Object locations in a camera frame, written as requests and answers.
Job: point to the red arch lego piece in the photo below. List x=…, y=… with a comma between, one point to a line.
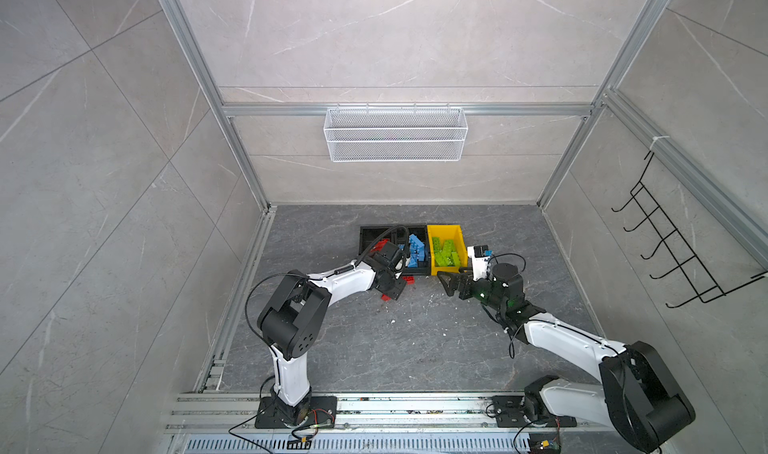
x=379, y=245

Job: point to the blue lego brick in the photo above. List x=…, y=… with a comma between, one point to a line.
x=417, y=249

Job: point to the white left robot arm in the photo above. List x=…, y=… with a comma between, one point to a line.
x=291, y=320

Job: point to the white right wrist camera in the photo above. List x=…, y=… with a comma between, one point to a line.
x=478, y=260

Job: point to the black plastic bin middle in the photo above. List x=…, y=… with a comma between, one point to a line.
x=422, y=268

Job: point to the black wire hook rack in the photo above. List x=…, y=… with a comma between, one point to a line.
x=685, y=260

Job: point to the white wire mesh basket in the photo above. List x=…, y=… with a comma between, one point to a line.
x=401, y=134

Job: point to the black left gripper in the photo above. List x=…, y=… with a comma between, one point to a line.
x=399, y=290

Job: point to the yellow plastic bin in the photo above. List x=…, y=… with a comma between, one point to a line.
x=445, y=232

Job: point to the black plastic bin left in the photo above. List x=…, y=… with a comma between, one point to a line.
x=370, y=235

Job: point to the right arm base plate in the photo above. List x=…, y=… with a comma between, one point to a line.
x=510, y=412

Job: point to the green long lego brick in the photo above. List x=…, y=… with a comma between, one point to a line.
x=448, y=246

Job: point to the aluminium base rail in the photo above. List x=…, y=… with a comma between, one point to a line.
x=410, y=422

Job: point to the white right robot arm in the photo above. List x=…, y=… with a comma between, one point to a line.
x=635, y=392

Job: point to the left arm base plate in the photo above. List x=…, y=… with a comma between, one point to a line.
x=273, y=413

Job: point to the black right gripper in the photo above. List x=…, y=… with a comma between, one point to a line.
x=466, y=279

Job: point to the black plastic bin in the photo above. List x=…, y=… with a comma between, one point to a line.
x=370, y=235
x=422, y=268

